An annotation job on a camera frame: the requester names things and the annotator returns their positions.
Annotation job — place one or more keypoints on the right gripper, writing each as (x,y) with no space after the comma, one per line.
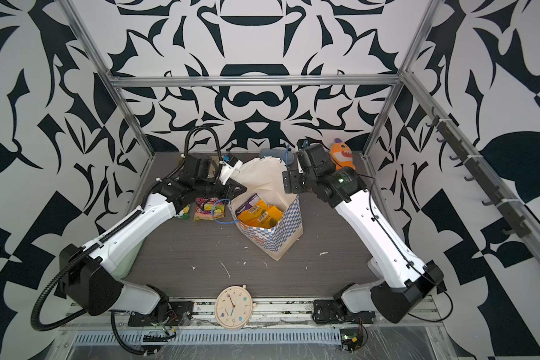
(291,176)

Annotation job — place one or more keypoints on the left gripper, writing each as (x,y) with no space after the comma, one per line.
(232,187)

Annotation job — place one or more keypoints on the pink fruit candy bag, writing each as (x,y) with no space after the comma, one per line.
(208,209)

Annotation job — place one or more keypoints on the orange yellow snack bag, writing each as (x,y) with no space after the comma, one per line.
(250,216)
(269,218)

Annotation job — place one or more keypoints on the blue checkered paper bag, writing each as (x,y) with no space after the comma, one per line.
(264,177)

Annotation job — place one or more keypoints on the green yellow snack packet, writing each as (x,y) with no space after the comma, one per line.
(184,213)

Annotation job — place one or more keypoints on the purple snack bag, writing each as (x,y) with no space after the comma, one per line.
(248,204)

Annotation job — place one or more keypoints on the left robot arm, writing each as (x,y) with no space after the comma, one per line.
(89,281)

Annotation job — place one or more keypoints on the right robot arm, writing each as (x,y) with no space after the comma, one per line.
(403,279)

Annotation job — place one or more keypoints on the orange plush toy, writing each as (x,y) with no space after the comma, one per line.
(341,154)

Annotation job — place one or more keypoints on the blue glasses case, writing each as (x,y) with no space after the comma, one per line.
(284,155)

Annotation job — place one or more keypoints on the round wooden clock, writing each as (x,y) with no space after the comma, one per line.
(234,307)

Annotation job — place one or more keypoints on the green glasses case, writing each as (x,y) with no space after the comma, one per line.
(125,266)

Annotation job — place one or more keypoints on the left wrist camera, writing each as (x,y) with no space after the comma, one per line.
(229,164)

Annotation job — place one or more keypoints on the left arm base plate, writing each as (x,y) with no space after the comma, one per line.
(162,313)

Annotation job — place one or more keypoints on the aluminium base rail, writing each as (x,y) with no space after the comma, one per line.
(272,321)

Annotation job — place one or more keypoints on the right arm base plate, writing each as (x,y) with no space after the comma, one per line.
(337,311)

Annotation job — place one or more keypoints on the black wall hook rack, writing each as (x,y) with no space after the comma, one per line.
(482,173)

